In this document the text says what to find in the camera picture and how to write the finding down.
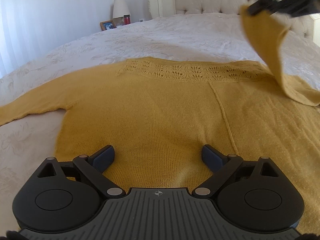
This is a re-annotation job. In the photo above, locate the yellow knitted sweater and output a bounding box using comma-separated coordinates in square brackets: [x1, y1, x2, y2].
[0, 3, 320, 235]

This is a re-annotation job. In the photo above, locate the white floral bedspread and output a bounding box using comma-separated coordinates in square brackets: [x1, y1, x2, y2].
[0, 12, 320, 233]

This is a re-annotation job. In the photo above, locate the white bedside lamp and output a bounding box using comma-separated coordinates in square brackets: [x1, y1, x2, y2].
[112, 0, 131, 27]

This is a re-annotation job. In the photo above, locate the wooden picture frame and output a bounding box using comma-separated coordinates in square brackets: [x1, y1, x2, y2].
[100, 20, 117, 31]

